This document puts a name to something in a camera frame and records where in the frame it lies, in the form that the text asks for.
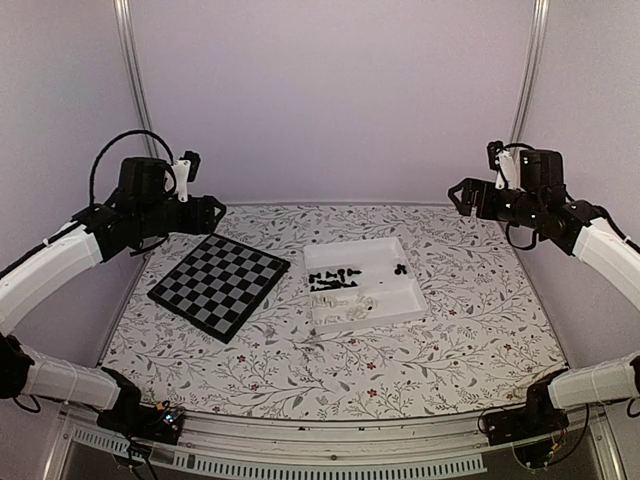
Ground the left metal frame post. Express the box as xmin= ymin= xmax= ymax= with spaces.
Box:
xmin=112 ymin=0 xmax=153 ymax=131

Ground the right metal frame post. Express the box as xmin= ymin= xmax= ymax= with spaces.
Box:
xmin=509 ymin=0 xmax=550 ymax=143

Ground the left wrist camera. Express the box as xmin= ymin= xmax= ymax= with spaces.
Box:
xmin=172 ymin=150 xmax=201 ymax=203

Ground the aluminium front rail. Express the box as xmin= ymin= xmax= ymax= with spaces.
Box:
xmin=43 ymin=406 xmax=633 ymax=479

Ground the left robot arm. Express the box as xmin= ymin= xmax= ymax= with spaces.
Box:
xmin=1 ymin=151 xmax=226 ymax=434

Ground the metal frame post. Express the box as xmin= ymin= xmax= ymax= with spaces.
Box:
xmin=509 ymin=0 xmax=550 ymax=143
xmin=112 ymin=0 xmax=153 ymax=131

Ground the black chess pieces pile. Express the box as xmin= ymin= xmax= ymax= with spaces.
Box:
xmin=308 ymin=268 xmax=362 ymax=292

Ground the white plastic tray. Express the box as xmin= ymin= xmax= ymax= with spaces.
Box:
xmin=303 ymin=237 xmax=427 ymax=335

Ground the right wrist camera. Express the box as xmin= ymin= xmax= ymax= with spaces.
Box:
xmin=487 ymin=141 xmax=517 ymax=190

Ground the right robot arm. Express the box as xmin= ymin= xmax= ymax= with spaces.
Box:
xmin=447 ymin=141 xmax=639 ymax=436

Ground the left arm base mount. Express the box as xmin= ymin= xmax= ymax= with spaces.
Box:
xmin=97 ymin=397 xmax=186 ymax=445

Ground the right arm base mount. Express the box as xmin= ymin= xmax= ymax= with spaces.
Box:
xmin=477 ymin=400 xmax=570 ymax=470

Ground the white chess pieces pile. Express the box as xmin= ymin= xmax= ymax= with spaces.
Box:
xmin=311 ymin=294 xmax=379 ymax=325

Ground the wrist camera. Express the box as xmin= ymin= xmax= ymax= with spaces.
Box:
xmin=172 ymin=150 xmax=201 ymax=203
xmin=487 ymin=141 xmax=517 ymax=190

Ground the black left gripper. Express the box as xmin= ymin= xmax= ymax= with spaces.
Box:
xmin=137 ymin=194 xmax=226 ymax=239

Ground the floral table mat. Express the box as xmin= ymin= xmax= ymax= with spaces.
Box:
xmin=103 ymin=206 xmax=565 ymax=420

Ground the black grey chessboard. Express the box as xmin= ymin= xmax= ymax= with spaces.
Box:
xmin=148 ymin=234 xmax=291 ymax=344

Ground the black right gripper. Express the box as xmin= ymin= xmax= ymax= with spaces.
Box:
xmin=449 ymin=178 xmax=544 ymax=230

